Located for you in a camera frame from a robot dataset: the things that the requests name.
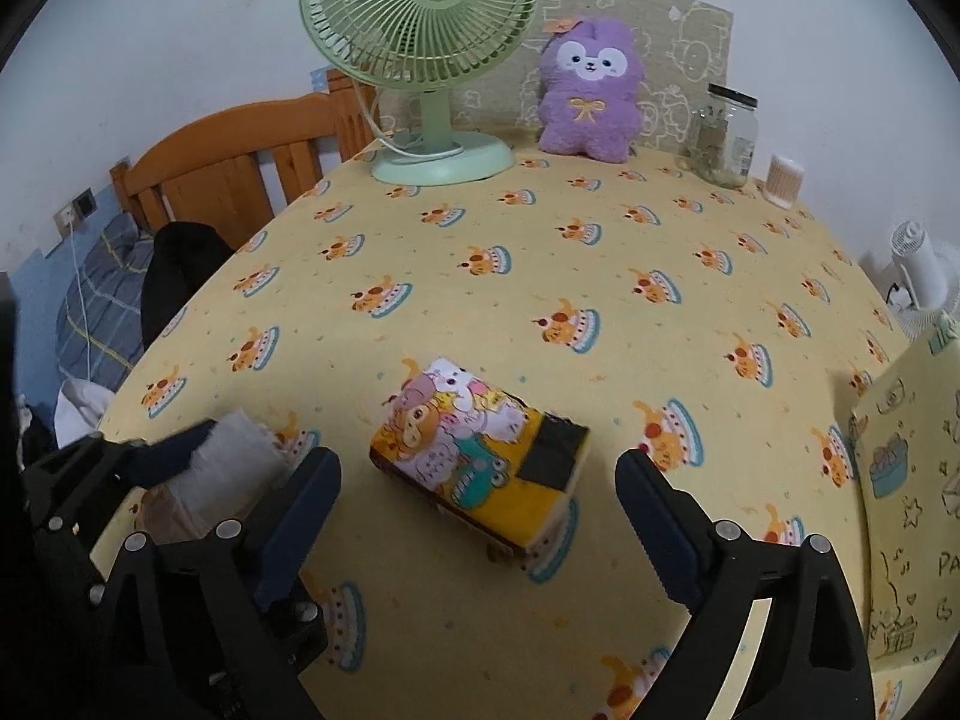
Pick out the cartoon printed tissue pack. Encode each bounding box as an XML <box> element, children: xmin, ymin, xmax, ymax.
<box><xmin>369</xmin><ymin>358</ymin><xmax>590</xmax><ymax>563</ymax></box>

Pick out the cotton swab container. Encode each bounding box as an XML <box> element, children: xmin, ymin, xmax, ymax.
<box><xmin>761</xmin><ymin>154</ymin><xmax>803</xmax><ymax>209</ymax></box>

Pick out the wooden chair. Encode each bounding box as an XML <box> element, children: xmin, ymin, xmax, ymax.
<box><xmin>111</xmin><ymin>69</ymin><xmax>380</xmax><ymax>252</ymax></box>

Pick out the yellow printed storage box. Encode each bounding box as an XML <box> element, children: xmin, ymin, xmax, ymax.
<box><xmin>847</xmin><ymin>315</ymin><xmax>960</xmax><ymax>665</ymax></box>

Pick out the purple plush toy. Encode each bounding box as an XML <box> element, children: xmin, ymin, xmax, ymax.
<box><xmin>536</xmin><ymin>15</ymin><xmax>650</xmax><ymax>164</ymax></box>

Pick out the white charger cable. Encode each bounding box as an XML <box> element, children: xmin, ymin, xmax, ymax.
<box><xmin>69</xmin><ymin>225</ymin><xmax>102</xmax><ymax>387</ymax></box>

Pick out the yellow printed tablecloth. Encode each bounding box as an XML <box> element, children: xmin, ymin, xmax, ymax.
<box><xmin>90</xmin><ymin>127</ymin><xmax>960</xmax><ymax>720</ymax></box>

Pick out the white cloth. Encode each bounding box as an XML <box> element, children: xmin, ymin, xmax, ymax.
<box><xmin>52</xmin><ymin>379</ymin><xmax>117</xmax><ymax>447</ymax></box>

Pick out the wall socket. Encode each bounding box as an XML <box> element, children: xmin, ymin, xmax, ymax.
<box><xmin>54</xmin><ymin>191</ymin><xmax>98</xmax><ymax>237</ymax></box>

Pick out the blue plaid bedding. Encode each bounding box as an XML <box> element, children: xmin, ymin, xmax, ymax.
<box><xmin>56</xmin><ymin>211</ymin><xmax>155</xmax><ymax>391</ymax></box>

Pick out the glass jar with black lid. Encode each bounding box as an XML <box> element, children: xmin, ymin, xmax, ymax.
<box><xmin>688</xmin><ymin>84</ymin><xmax>760</xmax><ymax>190</ymax></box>

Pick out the small white fan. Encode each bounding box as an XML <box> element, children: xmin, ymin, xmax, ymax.
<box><xmin>859</xmin><ymin>221</ymin><xmax>960</xmax><ymax>338</ymax></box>

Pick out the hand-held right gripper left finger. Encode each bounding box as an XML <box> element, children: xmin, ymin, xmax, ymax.
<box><xmin>90</xmin><ymin>446</ymin><xmax>344</xmax><ymax>720</ymax></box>

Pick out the green desk fan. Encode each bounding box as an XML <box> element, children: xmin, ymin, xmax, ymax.
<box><xmin>300</xmin><ymin>0</ymin><xmax>542</xmax><ymax>187</ymax></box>

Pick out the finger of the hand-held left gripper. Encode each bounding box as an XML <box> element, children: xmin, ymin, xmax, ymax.
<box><xmin>262</xmin><ymin>591</ymin><xmax>332</xmax><ymax>672</ymax></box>
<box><xmin>25</xmin><ymin>420</ymin><xmax>220</xmax><ymax>535</ymax></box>

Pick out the white fan cord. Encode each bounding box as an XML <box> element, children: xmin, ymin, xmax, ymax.
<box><xmin>358</xmin><ymin>82</ymin><xmax>462</xmax><ymax>164</ymax></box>

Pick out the beige printed cardboard sheet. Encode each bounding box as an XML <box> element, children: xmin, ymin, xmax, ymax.
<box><xmin>379</xmin><ymin>0</ymin><xmax>736</xmax><ymax>158</ymax></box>

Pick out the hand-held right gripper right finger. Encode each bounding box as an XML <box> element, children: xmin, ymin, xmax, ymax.
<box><xmin>613</xmin><ymin>448</ymin><xmax>876</xmax><ymax>720</ymax></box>

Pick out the black garment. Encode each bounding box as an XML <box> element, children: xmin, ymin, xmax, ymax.
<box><xmin>141</xmin><ymin>221</ymin><xmax>235</xmax><ymax>346</ymax></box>

